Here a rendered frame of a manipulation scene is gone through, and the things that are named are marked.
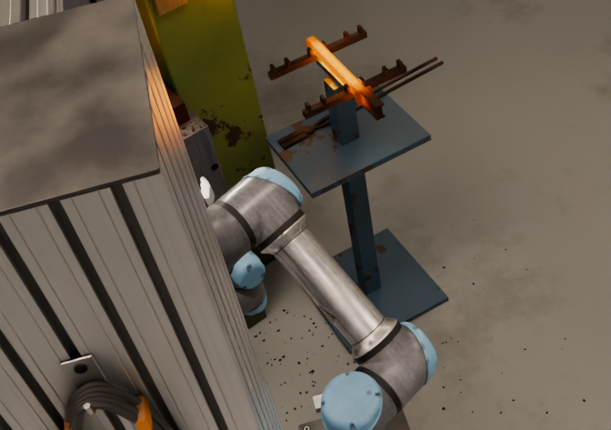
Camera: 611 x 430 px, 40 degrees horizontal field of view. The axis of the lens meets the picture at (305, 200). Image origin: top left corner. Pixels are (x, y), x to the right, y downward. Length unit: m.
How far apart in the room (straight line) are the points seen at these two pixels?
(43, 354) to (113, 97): 0.22
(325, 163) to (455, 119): 1.31
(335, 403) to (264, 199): 0.40
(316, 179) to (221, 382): 1.64
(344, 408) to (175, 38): 1.28
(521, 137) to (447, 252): 0.68
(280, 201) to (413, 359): 0.40
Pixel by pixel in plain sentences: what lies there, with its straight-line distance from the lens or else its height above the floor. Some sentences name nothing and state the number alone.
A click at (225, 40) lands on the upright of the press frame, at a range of 2.57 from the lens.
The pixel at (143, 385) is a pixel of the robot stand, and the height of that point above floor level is 1.78.
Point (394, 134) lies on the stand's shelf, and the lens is 2.52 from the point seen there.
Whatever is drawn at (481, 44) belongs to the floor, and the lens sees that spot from 4.09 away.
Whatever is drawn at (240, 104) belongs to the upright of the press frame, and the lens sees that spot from 2.71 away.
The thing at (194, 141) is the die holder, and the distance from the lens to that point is 2.41.
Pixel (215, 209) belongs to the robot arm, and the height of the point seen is 1.31.
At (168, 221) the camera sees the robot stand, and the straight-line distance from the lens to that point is 0.64.
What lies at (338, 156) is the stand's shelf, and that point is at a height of 0.75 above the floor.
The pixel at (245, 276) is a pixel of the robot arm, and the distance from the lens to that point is 1.89.
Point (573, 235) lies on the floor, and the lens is 3.24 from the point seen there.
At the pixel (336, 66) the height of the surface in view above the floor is 1.02.
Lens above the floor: 2.42
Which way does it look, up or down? 45 degrees down
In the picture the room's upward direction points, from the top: 12 degrees counter-clockwise
